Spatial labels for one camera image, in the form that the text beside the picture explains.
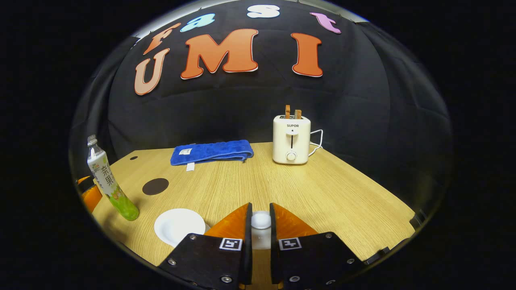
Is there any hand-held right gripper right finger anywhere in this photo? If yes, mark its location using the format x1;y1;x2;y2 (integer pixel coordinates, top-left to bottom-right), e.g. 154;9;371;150
269;203;365;290

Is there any white toaster cable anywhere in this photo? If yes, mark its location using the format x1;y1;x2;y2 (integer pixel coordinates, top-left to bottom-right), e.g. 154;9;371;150
308;129;324;157

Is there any black table edge bracket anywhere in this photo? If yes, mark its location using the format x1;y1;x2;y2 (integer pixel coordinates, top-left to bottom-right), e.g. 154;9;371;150
363;246;391;265
409;209;427;230

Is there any dark round coaster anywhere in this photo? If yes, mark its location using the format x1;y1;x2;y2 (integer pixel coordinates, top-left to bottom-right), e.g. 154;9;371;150
142;178;169;196

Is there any blue folded towel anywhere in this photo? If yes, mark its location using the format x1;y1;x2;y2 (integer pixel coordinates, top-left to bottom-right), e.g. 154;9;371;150
170;140;254;172

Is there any clear green water bottle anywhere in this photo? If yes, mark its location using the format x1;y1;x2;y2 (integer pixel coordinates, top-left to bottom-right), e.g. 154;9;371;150
87;135;140;221

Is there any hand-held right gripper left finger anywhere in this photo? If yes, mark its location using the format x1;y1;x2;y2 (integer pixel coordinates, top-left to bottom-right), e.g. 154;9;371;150
158;203;253;290

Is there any white teacup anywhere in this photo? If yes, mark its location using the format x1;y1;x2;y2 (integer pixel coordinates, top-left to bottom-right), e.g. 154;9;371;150
154;208;206;247

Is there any cream white toaster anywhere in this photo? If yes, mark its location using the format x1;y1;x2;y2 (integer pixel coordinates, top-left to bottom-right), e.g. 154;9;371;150
273;115;311;165

